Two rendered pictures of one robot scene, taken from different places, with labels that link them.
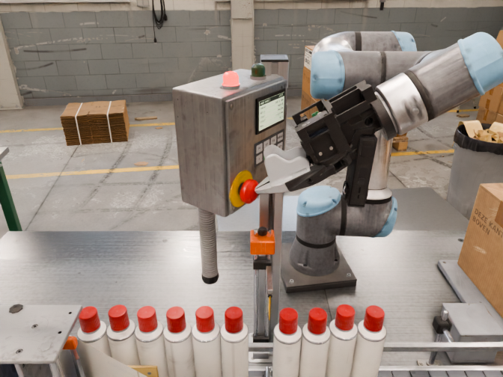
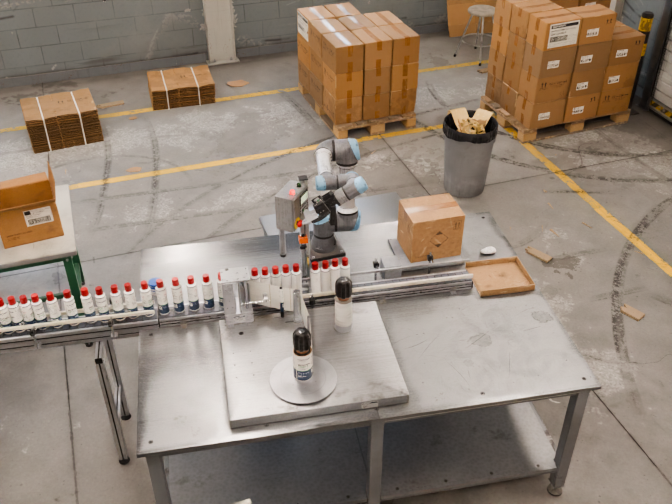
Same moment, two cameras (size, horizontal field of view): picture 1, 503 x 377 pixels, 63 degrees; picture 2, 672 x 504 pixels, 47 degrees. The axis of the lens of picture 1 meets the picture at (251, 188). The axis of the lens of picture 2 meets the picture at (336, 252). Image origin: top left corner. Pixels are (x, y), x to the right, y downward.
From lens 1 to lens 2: 3.13 m
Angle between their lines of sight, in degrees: 12
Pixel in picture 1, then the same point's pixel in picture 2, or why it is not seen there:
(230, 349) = (295, 278)
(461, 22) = not seen: outside the picture
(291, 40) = not seen: outside the picture
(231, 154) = (294, 214)
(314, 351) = (325, 275)
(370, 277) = (352, 251)
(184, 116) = (278, 203)
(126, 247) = (218, 250)
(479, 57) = (358, 185)
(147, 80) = (96, 48)
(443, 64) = (350, 187)
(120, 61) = (59, 28)
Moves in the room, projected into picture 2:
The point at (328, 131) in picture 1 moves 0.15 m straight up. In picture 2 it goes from (322, 206) to (321, 179)
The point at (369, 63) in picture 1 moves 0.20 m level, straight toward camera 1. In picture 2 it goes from (333, 181) to (329, 203)
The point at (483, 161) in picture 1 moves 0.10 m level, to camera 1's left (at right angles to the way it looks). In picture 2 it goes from (464, 149) to (452, 150)
